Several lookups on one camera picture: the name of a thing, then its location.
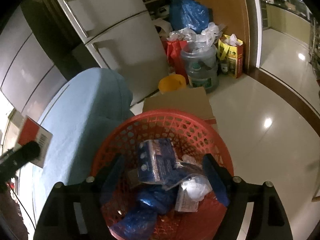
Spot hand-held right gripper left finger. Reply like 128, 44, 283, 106
33, 154, 125, 240

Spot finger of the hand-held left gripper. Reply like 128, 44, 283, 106
0, 141, 41, 174

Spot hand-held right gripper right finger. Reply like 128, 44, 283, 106
202, 154, 293, 240

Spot white tissue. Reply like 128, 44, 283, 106
180, 176, 213, 203

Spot red and white small box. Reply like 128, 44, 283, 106
12, 115, 53, 168

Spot clear plastic packaging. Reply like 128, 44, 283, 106
174, 155, 208, 213

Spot blue carton box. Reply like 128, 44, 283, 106
137, 138, 179, 184

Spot red plastic basket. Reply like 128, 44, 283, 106
90, 109, 235, 240

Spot grey cabinet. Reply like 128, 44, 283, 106
0, 5, 68, 120

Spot cardboard box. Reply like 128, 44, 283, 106
142, 87, 219, 133

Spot yellow plastic bucket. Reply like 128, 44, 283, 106
158, 74, 187, 94

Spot clear water jug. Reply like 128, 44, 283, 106
180, 41, 218, 92

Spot yellow shopping bag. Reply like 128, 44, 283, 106
217, 34, 244, 79

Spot red paper bag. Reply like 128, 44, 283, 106
164, 39, 188, 80

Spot pile of white plastic bags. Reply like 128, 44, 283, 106
167, 22, 227, 48

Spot grey refrigerator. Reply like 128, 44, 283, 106
49, 0, 173, 105

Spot large blue plastic bag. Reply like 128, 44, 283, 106
169, 0, 210, 34

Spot kitchen counter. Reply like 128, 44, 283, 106
261, 0, 313, 30

